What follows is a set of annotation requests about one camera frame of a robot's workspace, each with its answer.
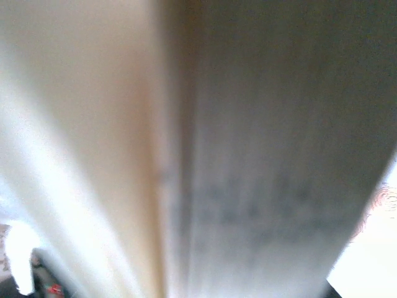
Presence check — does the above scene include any cream canvas backpack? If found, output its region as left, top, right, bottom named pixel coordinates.
left=0, top=0, right=397, bottom=298

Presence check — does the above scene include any floral table cover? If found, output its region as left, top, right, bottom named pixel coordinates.
left=327, top=161, right=397, bottom=298

